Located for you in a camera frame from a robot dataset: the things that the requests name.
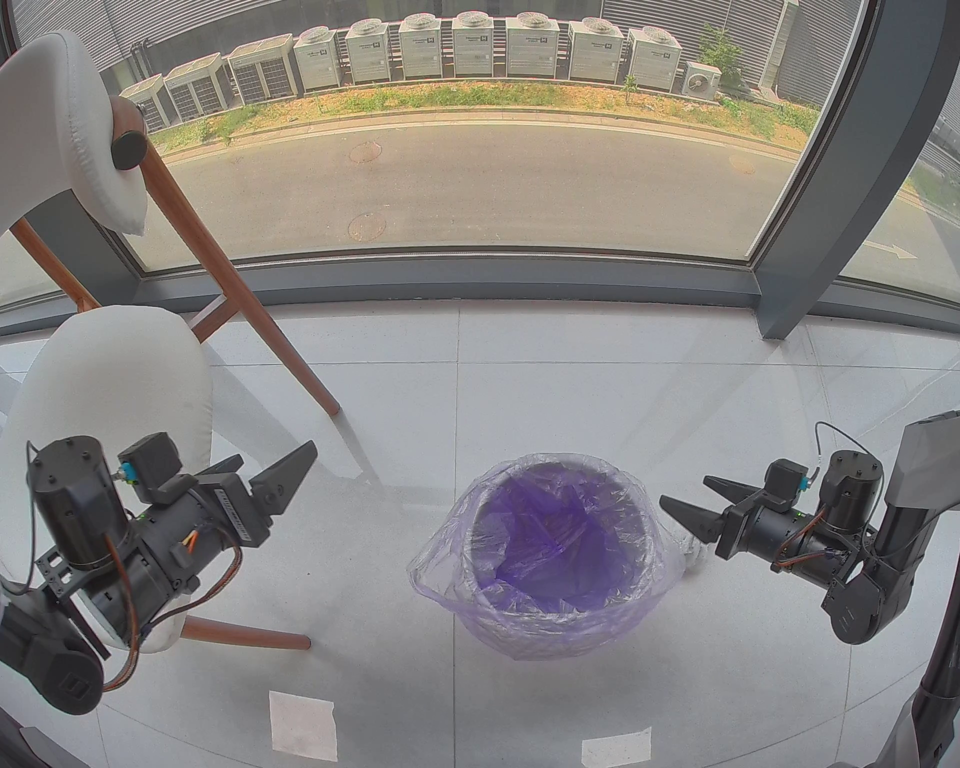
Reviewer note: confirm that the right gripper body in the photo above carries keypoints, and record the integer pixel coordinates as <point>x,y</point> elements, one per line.
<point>780,544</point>

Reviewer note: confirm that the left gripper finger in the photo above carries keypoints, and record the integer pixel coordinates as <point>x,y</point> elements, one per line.
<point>289,472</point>
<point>274,510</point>

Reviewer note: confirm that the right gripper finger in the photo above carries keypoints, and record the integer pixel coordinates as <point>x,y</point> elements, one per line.
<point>739,496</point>
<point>701,525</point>

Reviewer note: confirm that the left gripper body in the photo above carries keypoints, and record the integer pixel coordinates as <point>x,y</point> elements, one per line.
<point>187,540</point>

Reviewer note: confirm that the purple plastic bag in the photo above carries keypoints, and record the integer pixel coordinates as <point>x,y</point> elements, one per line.
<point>555,540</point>

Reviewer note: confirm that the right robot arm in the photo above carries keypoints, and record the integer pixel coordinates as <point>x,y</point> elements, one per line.
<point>851,480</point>

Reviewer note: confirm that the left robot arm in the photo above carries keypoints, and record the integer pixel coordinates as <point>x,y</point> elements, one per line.
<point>71,487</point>

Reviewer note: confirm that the white trash bin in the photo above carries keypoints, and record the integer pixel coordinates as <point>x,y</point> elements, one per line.
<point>559,634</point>

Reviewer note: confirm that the crumpled white paper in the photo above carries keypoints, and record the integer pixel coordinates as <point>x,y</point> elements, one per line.
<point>696,553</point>

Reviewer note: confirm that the white cushioned wooden chair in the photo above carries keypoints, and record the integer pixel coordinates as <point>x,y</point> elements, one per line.
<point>112,390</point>

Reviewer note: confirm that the window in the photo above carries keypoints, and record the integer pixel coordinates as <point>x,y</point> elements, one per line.
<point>480,150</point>

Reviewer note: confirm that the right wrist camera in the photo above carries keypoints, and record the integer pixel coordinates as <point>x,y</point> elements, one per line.
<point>784,480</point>

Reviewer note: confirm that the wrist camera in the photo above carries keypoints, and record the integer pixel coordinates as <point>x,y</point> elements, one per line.
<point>150,457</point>
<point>784,480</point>

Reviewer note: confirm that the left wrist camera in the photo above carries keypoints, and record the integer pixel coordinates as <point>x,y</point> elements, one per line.
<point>150,457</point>

